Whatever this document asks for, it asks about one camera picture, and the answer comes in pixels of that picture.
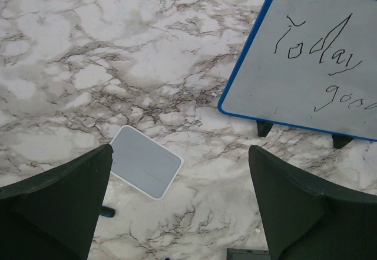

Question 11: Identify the blue-framed whiteboard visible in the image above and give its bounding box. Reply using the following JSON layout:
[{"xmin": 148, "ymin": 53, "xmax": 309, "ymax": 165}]
[{"xmin": 218, "ymin": 0, "xmax": 376, "ymax": 141}]

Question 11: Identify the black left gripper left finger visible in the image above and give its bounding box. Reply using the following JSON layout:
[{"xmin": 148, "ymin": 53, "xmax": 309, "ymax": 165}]
[{"xmin": 1, "ymin": 144, "xmax": 113, "ymax": 259}]

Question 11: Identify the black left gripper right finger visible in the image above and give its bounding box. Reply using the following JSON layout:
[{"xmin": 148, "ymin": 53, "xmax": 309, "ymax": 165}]
[{"xmin": 249, "ymin": 146, "xmax": 376, "ymax": 259}]

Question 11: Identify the black marker cap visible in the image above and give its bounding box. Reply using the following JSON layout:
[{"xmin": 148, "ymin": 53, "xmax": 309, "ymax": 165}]
[{"xmin": 226, "ymin": 248, "xmax": 271, "ymax": 260}]

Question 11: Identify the small white-framed grey tablet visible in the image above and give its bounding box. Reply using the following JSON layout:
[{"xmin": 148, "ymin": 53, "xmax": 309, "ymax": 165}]
[{"xmin": 110, "ymin": 125, "xmax": 184, "ymax": 200}]

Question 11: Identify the black whiteboard stand foot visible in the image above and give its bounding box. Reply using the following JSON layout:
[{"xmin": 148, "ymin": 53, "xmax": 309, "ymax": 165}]
[
  {"xmin": 257, "ymin": 121, "xmax": 273, "ymax": 137},
  {"xmin": 332, "ymin": 134, "xmax": 353, "ymax": 149}
]

